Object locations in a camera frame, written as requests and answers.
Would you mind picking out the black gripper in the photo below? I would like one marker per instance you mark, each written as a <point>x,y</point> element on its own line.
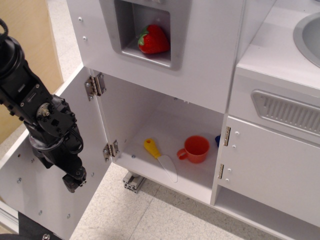
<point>63,153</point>

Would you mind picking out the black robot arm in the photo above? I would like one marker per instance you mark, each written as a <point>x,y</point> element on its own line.
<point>53,132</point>

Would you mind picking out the lower silver fridge hinge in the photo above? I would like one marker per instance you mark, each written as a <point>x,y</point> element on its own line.
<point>111,150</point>

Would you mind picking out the silver fridge hinge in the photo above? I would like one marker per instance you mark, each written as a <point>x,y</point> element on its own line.
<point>111,150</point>
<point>95,86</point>

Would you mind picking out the upper silver fridge hinge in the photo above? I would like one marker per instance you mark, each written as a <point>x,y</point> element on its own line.
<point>95,86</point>

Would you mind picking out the white toy fridge cabinet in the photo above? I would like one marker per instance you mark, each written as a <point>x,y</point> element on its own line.
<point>147,101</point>

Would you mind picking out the aluminium extrusion foot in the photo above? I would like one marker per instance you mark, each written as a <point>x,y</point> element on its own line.
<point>133,181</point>

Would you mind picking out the orange toy cup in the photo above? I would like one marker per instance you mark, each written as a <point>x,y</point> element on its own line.
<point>195,149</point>

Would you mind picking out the lower brass hinge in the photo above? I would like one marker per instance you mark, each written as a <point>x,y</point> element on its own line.
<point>220,171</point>

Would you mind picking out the brass hinge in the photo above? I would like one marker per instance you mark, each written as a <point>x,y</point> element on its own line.
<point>226,136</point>
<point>220,171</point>

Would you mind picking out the blue toy object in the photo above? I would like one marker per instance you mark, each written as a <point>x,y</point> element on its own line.
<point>217,140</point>

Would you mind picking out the red toy strawberry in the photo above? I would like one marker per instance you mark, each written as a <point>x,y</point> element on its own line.
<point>152,40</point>

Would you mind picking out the upper brass hinge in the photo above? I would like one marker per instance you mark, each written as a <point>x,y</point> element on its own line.
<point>226,136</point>

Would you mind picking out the plywood panel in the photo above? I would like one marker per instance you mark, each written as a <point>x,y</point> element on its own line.
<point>28,22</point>

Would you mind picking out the white toy kitchen counter unit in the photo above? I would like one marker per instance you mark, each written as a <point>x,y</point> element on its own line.
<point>272,63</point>

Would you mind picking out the white oven cabinet door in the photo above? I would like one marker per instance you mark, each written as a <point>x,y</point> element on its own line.
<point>273,169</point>

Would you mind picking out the grey vent grille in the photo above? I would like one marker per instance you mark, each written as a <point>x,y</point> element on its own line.
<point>286,111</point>

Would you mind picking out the grey toy sink basin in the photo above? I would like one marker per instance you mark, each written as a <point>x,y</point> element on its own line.
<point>306,36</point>

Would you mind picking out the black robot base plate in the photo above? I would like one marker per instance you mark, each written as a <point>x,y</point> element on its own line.
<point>28,229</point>

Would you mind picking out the aluminium frame rail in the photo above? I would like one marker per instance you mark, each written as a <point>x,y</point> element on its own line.
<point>8,216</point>

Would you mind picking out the yellow handled toy knife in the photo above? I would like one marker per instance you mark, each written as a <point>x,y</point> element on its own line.
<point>165,161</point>

